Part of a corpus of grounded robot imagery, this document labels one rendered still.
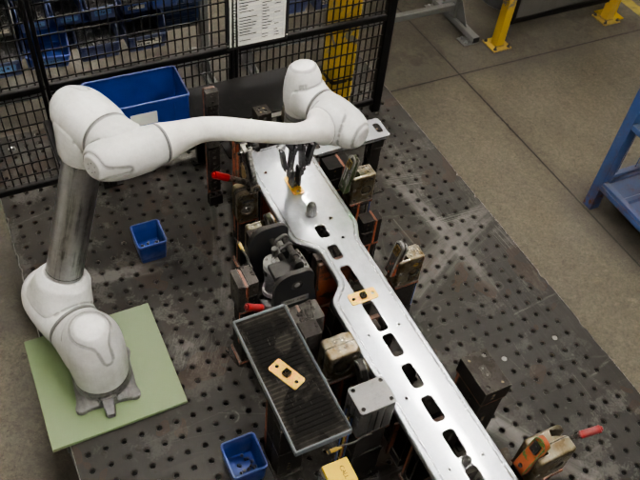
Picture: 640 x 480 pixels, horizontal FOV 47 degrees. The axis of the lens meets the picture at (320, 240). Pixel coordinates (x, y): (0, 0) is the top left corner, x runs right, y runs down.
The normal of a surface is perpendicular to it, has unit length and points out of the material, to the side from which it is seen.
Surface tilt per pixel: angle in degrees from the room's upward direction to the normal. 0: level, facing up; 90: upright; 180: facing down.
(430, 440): 0
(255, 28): 90
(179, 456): 0
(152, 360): 1
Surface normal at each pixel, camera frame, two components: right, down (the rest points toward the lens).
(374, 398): 0.07, -0.66
